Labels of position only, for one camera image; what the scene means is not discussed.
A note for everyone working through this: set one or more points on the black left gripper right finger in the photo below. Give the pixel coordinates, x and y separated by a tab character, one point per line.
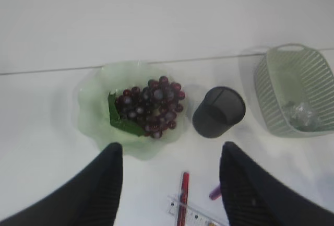
252	196

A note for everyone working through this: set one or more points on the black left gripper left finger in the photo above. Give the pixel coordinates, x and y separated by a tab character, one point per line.
92	197

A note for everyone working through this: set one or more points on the clear plastic sheet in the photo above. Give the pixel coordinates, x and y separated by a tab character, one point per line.
301	116

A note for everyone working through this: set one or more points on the purple artificial grape bunch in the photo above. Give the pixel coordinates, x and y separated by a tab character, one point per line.
148	111

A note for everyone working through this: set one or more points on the clear plastic ruler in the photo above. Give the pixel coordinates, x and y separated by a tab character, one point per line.
190	214

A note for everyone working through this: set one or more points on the red glitter glue pen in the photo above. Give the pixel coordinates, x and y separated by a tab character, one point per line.
183	197

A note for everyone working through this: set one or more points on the black mesh pen holder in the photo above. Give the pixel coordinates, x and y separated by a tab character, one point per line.
221	109

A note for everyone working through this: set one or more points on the green plastic woven basket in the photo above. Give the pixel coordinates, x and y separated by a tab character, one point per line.
296	73

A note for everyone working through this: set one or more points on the pink purple scissors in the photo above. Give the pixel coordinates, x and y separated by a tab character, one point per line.
215	193

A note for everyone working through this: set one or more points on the green wavy glass bowl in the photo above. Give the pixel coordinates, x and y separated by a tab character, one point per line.
93	112

